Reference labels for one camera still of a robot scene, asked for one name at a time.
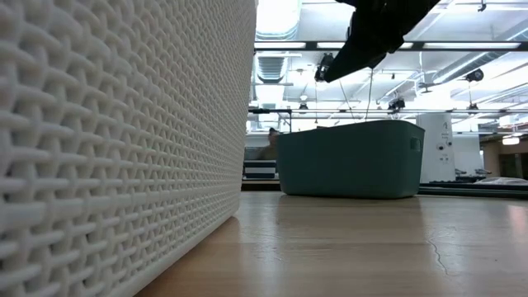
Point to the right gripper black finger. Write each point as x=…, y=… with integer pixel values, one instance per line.
x=354, y=59

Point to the black ceiling spotlight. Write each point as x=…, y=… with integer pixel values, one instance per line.
x=323, y=68
x=474, y=75
x=397, y=104

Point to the ceiling vent grille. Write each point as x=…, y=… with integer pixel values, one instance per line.
x=271, y=68

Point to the small black ceiling fixture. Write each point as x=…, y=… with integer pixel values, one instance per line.
x=482, y=6

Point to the grey-teal plastic bin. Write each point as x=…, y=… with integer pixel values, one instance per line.
x=350, y=161

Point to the person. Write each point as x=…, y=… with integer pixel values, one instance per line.
x=272, y=148

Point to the white cylindrical column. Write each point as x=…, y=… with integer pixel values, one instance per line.
x=433, y=165

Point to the dark striped storage box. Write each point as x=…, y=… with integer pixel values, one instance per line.
x=260, y=169

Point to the glowing ceiling lamp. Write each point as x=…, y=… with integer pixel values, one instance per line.
x=510, y=140

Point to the clear plastic wrap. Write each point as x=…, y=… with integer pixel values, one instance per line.
x=503, y=180

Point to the white woven plastic basket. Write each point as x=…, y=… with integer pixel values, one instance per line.
x=123, y=123

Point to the shiny round ceiling duct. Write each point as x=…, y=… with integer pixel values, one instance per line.
x=278, y=18

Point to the long ceiling ventilation duct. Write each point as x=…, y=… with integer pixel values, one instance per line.
x=486, y=53

